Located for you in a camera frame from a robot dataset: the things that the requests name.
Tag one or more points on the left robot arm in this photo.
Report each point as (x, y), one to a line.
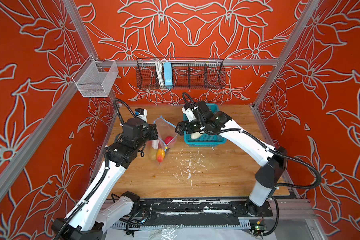
(86, 221)

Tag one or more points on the black wire wall basket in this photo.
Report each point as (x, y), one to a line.
(188, 73)

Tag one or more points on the teal plastic basket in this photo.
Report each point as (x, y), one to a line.
(205, 140)

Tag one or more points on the white wire mesh basket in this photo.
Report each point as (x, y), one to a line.
(95, 79)

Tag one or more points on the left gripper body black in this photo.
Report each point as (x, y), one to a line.
(148, 134)

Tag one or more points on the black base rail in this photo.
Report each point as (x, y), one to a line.
(197, 213)

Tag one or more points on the orange yellow mango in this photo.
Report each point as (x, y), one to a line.
(160, 155)

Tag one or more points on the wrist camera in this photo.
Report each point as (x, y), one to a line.
(141, 113)
(188, 112)

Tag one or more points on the light blue box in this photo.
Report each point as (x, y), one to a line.
(168, 75)

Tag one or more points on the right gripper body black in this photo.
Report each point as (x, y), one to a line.
(195, 125)

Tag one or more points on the white radish with leaves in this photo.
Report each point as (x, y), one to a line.
(196, 135)

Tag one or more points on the small circuit board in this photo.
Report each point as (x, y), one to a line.
(258, 230)

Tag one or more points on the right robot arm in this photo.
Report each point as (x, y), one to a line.
(272, 161)

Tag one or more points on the clear zip top bag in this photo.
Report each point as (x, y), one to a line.
(165, 129)

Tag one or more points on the red fruit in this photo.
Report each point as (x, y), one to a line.
(168, 139)

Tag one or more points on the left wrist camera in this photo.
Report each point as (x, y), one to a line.
(141, 113)

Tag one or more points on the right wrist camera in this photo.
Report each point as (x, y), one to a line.
(188, 112)

